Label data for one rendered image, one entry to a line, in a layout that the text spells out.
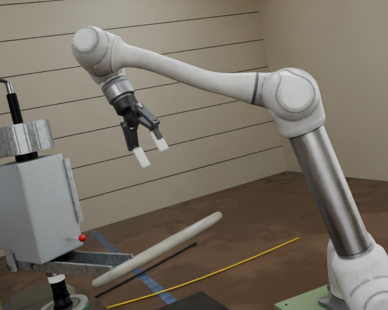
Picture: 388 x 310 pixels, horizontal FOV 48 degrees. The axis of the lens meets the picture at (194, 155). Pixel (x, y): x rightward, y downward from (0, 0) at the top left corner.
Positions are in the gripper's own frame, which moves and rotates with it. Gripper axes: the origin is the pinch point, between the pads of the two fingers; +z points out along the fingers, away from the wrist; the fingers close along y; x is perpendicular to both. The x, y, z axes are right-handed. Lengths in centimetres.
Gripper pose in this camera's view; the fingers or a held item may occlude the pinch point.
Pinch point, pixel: (153, 155)
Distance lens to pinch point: 135.8
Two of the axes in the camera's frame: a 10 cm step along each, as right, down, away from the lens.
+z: 4.8, 8.7, -1.2
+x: -7.3, 3.3, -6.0
